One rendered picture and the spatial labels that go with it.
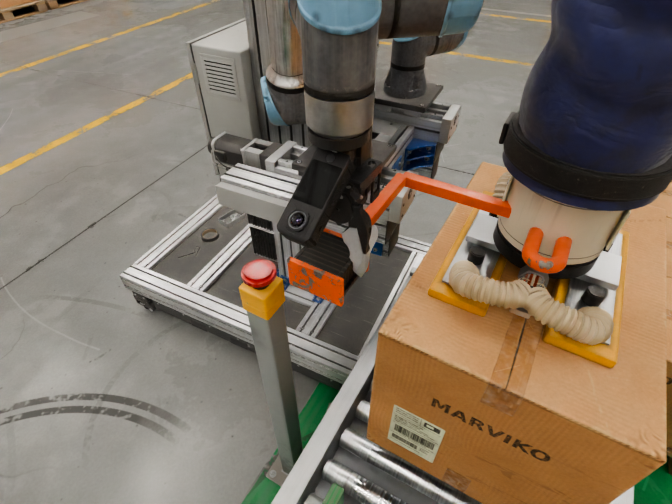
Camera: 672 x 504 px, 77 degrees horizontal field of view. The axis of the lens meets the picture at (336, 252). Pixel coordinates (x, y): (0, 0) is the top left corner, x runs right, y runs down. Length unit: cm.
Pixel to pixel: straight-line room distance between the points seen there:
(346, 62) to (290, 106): 63
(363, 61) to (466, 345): 45
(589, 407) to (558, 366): 7
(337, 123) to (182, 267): 175
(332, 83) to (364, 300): 151
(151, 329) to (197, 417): 54
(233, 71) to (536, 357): 112
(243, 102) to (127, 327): 129
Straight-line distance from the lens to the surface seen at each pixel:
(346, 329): 177
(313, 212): 46
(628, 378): 76
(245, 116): 145
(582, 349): 74
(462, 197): 74
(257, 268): 85
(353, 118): 45
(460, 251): 80
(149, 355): 212
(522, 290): 67
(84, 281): 260
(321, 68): 43
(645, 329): 84
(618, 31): 58
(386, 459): 116
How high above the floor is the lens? 163
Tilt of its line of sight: 43 degrees down
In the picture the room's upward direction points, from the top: straight up
